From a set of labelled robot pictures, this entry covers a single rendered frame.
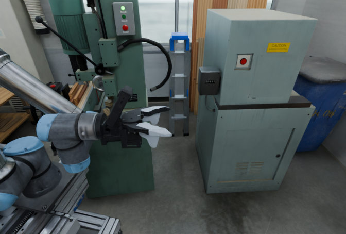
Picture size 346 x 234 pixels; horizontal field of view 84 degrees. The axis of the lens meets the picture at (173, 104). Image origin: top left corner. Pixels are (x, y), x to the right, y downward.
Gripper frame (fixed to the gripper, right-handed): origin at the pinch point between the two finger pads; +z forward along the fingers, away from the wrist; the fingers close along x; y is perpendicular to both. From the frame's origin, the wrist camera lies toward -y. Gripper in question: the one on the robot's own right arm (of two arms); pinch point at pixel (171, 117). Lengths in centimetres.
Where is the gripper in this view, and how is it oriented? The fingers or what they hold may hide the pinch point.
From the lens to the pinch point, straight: 53.0
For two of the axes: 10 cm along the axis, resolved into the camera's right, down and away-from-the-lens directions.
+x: 0.4, 4.0, -9.2
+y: 0.0, 9.2, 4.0
